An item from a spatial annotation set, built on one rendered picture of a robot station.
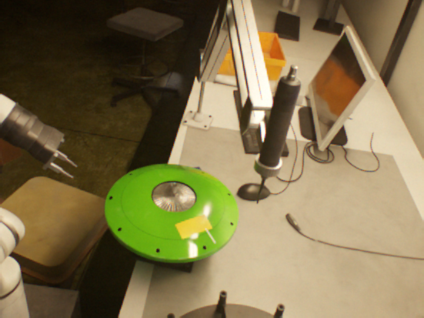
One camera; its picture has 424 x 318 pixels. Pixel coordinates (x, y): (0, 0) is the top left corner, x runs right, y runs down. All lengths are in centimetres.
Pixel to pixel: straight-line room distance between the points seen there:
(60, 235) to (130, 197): 60
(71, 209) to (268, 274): 81
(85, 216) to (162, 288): 64
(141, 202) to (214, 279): 26
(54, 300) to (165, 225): 34
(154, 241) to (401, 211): 83
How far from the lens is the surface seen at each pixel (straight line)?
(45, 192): 170
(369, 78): 139
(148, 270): 106
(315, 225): 127
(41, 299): 111
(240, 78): 94
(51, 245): 152
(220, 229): 95
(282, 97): 69
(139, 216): 94
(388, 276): 123
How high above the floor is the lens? 175
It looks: 34 degrees down
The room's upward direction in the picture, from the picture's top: 9 degrees clockwise
